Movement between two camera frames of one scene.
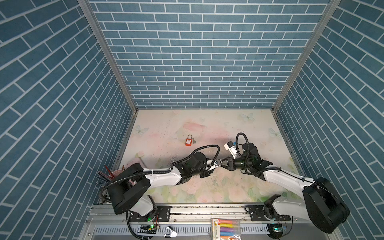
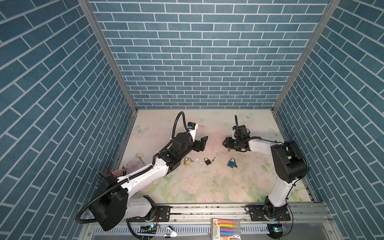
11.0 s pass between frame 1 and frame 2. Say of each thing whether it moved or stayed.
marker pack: stayed
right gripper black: moved
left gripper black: moved
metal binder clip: stayed
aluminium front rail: stayed
